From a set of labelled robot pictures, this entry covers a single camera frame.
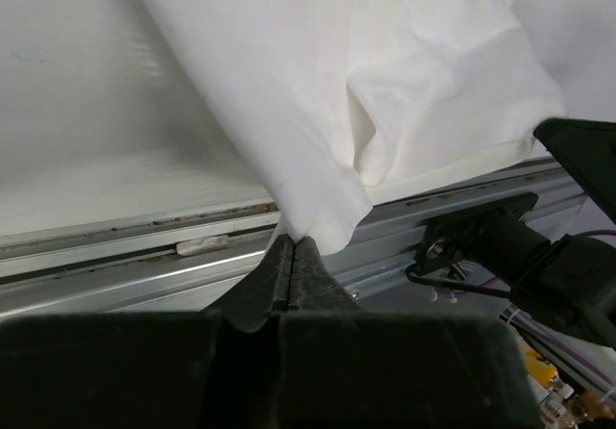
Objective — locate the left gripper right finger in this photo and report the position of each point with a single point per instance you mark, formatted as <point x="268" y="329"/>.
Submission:
<point x="311" y="287"/>

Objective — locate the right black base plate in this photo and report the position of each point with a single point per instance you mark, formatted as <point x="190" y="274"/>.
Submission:
<point x="448" y="237"/>

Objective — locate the white t shirt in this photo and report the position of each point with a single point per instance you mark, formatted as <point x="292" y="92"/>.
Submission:
<point x="340" y="105"/>

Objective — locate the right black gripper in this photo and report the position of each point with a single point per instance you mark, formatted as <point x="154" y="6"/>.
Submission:
<point x="586" y="150"/>

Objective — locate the aluminium frame rail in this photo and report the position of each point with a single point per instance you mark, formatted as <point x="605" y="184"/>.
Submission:
<point x="185" y="261"/>

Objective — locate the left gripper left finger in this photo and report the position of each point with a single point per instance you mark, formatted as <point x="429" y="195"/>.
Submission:
<point x="248" y="304"/>

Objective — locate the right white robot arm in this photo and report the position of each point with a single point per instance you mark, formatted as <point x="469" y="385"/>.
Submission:
<point x="567" y="285"/>

